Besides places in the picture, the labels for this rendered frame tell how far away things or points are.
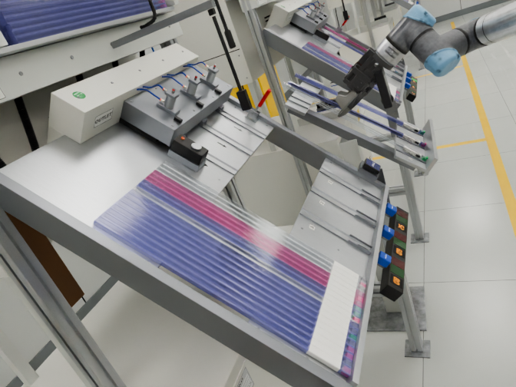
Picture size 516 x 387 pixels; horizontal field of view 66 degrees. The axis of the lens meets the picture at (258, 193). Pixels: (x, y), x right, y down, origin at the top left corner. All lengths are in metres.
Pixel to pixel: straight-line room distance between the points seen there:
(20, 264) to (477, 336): 1.50
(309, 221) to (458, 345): 0.95
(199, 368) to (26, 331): 1.66
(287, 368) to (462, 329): 1.15
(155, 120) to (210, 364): 0.58
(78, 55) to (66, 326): 0.56
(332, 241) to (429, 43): 0.57
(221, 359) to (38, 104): 0.74
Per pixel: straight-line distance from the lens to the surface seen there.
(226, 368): 1.00
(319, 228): 0.95
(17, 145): 1.02
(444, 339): 1.75
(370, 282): 0.89
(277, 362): 0.71
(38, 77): 0.90
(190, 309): 0.70
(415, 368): 1.68
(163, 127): 0.93
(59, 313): 0.89
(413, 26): 1.20
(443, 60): 1.15
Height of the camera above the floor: 1.30
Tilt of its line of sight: 23 degrees down
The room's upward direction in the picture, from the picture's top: 21 degrees counter-clockwise
